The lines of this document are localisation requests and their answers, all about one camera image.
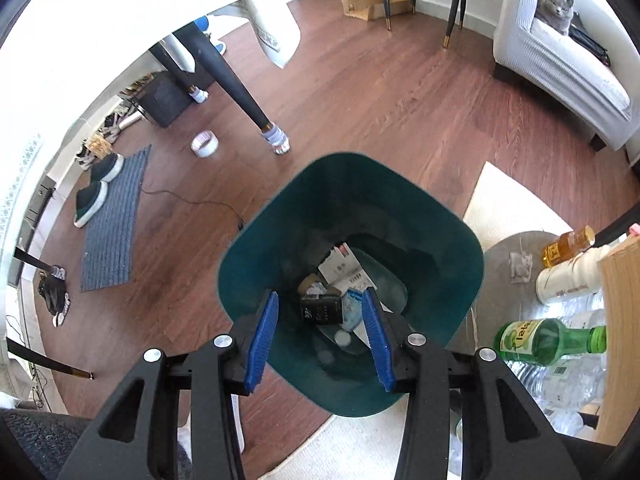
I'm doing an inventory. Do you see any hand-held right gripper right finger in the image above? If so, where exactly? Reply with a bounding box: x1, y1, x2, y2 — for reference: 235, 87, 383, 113
361, 287, 583, 480

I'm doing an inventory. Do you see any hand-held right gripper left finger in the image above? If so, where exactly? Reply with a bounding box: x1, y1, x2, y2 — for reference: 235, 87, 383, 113
56, 290, 281, 480

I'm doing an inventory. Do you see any blue white tissue pack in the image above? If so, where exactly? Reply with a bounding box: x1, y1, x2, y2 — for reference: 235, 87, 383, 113
342, 287, 369, 331

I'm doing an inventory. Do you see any black shiny packet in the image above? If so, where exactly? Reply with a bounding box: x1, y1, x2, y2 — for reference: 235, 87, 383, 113
300, 294, 345, 327

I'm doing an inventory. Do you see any white printed paper packet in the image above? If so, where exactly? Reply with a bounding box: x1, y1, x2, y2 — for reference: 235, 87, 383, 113
317, 242, 382, 297

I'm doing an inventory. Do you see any green trash bin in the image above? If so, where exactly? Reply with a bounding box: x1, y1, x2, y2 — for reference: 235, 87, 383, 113
217, 152, 486, 418

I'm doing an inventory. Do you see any grey round table base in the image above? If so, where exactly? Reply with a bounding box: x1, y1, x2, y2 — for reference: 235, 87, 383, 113
482, 230, 566, 323

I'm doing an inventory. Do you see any small white sachet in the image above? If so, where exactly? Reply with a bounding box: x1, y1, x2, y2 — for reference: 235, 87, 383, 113
509, 247, 533, 281

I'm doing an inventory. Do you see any green glass bottle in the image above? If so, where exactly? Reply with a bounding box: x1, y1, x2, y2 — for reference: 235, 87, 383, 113
494, 318, 608, 367

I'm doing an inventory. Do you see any pile of clear plastic bottles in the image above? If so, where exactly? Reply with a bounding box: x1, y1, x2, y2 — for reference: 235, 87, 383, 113
450, 290, 608, 461

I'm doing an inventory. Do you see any grey striped door mat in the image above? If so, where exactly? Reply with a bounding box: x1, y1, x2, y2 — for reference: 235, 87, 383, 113
80, 144, 153, 293

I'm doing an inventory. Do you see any white plastic bottle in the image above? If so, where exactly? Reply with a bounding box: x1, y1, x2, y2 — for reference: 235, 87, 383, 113
536, 245, 626, 306

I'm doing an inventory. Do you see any tape roll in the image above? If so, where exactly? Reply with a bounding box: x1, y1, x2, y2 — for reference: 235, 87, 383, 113
191, 131, 220, 157

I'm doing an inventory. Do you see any yellow liquid bottle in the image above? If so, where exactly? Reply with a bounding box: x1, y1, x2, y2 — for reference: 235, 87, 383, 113
542, 225, 597, 268

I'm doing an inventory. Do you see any black leg with gold tip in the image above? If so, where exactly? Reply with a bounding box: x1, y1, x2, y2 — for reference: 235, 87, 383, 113
5, 337, 95, 381

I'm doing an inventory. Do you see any green white sneaker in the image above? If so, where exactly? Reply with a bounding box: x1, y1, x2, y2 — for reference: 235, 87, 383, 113
73, 180, 110, 228
89, 152, 125, 183

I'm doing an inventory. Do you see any light wooden box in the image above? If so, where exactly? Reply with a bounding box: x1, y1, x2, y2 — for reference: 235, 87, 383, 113
595, 240, 640, 446

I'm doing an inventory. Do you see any dark grey fabric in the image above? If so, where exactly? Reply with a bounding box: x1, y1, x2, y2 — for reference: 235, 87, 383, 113
0, 407, 101, 480

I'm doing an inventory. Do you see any black furniture leg with sock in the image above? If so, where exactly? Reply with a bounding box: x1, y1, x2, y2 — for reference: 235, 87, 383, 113
149, 40, 210, 104
172, 22, 292, 156
14, 246, 67, 281

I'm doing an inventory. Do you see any beige slipper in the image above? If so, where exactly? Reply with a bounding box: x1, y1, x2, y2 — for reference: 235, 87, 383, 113
75, 135, 113, 171

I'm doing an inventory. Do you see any black storage box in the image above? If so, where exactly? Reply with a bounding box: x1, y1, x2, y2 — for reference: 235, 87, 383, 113
137, 71, 196, 128

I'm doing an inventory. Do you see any white and blue appliance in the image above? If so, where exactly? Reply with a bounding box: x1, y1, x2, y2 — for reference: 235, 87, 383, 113
165, 15, 228, 73

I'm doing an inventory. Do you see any white patterned cloth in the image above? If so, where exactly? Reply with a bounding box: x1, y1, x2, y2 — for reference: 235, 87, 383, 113
230, 0, 301, 68

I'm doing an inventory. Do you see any grey armchair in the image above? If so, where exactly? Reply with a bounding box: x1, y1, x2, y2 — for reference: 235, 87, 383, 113
492, 0, 633, 151

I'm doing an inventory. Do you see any black bag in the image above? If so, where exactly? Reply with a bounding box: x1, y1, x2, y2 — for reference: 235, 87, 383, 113
567, 12, 612, 68

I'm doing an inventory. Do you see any grey cat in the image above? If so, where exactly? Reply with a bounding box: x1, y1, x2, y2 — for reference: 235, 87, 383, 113
534, 0, 576, 37

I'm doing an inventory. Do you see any black cable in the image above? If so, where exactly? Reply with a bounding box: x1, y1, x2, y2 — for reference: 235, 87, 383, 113
140, 185, 246, 231

